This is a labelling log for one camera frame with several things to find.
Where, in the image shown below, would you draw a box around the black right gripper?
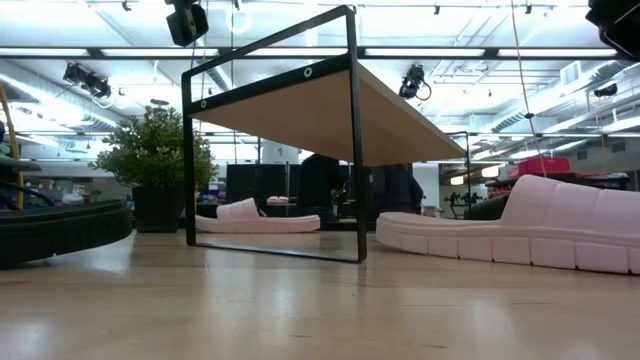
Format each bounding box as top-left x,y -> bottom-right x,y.
585,0 -> 640,62

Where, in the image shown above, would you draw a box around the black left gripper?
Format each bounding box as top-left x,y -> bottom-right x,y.
164,0 -> 210,48

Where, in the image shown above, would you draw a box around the wooden shelf black metal frame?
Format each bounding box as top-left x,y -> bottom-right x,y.
181,4 -> 470,264

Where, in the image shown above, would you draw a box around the pink rubber slide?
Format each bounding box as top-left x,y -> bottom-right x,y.
375,174 -> 640,276
194,197 -> 322,235

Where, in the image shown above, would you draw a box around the green potted plant black pot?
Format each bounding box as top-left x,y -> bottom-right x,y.
88,105 -> 220,234

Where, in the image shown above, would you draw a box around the red storage bin rack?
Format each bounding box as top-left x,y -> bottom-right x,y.
487,156 -> 632,201

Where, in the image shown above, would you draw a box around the black room partition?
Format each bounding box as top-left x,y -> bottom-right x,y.
225,163 -> 301,217

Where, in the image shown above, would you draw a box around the person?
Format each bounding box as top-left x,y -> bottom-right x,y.
296,153 -> 347,224
370,163 -> 425,216

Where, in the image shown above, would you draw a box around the black office desk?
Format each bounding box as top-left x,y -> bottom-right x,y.
0,156 -> 43,174

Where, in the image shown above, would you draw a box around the yellow hanging cable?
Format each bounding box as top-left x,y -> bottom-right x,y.
509,0 -> 547,177

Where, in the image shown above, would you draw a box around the yellow cable with black ball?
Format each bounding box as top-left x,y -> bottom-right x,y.
0,82 -> 25,211

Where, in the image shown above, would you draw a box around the black looped cable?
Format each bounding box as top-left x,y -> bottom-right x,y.
0,178 -> 57,209

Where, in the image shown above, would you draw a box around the black aluminium table frame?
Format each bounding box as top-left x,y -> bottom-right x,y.
130,219 -> 377,234

